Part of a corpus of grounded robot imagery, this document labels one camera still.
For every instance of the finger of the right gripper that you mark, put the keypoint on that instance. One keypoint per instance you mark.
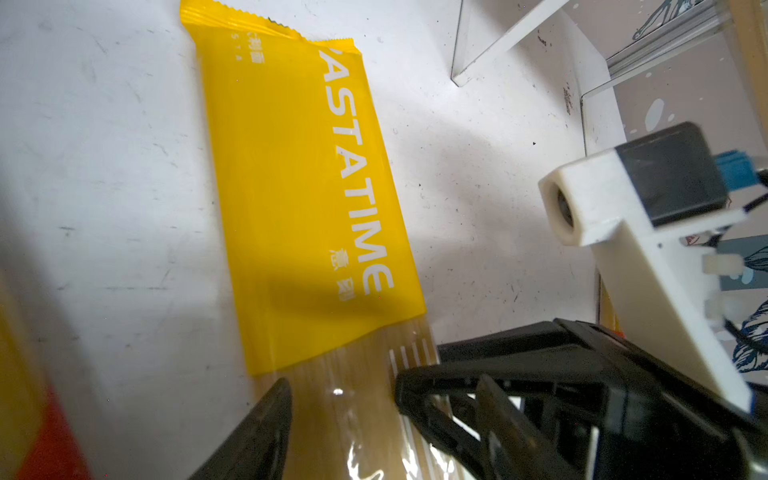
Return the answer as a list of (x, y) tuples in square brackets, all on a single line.
[(544, 406)]

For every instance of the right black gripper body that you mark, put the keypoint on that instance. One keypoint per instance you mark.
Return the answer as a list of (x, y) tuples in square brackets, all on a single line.
[(657, 424)]

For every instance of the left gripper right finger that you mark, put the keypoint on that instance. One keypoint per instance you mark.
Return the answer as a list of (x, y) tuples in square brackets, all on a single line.
[(511, 446)]

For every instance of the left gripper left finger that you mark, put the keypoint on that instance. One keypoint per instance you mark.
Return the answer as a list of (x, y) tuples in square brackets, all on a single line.
[(257, 447)]

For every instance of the red pasta bag left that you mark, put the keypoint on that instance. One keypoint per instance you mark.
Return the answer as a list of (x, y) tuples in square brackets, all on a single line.
[(36, 439)]

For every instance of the wooden two-tier shelf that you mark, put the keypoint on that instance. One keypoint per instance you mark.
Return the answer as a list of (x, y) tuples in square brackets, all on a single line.
[(632, 67)]

